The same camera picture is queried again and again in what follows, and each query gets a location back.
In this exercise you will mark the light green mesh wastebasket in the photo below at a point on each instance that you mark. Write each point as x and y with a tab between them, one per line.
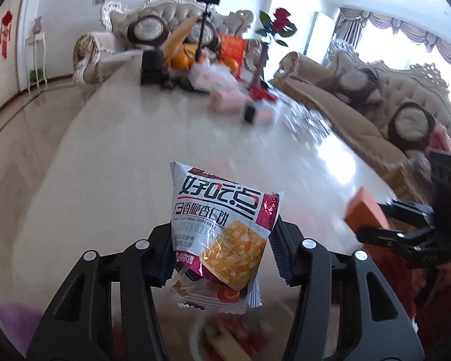
225	338

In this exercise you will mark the ornate tan sofa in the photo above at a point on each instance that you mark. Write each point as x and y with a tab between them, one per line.
360	128

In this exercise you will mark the red flat packet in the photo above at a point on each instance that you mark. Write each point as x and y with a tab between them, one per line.
263	93

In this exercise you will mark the slender purple vase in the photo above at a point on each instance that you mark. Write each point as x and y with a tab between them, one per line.
258	67

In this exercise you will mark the white side table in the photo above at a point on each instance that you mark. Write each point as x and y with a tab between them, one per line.
36	60

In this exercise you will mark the red artificial roses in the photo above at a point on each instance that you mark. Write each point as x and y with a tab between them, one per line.
280	22

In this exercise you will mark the black selfie stick stand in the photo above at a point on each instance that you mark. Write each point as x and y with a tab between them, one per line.
205	26

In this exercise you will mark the small black object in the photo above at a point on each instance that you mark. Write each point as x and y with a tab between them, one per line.
250	114

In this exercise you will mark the small pink box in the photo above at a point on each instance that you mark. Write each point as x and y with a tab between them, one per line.
265	116

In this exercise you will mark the person's right hand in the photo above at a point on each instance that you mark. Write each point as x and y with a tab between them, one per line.
449	139

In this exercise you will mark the orange fruit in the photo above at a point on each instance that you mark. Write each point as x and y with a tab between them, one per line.
181	61
231	64

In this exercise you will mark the grey draped curtains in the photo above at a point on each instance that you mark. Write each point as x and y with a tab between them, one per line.
398	26

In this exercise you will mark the orange box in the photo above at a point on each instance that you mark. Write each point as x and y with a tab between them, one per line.
364	207

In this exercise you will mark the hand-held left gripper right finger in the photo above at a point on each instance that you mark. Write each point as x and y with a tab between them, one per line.
285	255

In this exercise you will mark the purple cloth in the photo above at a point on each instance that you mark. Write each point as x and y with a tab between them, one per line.
15	323

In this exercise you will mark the ornate cream sofa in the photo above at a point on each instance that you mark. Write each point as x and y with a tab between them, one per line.
97	56

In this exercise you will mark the yellow bag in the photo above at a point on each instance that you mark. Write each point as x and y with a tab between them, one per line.
178	35

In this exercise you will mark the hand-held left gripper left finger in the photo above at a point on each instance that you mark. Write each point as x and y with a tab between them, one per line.
158	248

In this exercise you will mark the purple glass vase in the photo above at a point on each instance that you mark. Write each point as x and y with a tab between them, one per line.
37	25

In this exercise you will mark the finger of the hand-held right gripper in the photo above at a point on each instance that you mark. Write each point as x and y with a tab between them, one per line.
391	238
409	212

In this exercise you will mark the white plastic bag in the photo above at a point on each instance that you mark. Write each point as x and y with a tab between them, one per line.
212	77

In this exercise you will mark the red knot wall hanging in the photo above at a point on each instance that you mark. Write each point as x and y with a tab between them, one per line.
6	32

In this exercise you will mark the black box device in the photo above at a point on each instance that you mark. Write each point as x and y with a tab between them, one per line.
154	67

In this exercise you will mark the white snack packet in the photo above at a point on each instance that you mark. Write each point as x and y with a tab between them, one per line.
218	225

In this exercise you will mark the round dark-rimmed cushion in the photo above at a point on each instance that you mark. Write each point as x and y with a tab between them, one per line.
148	30
357	88
208	34
411	126

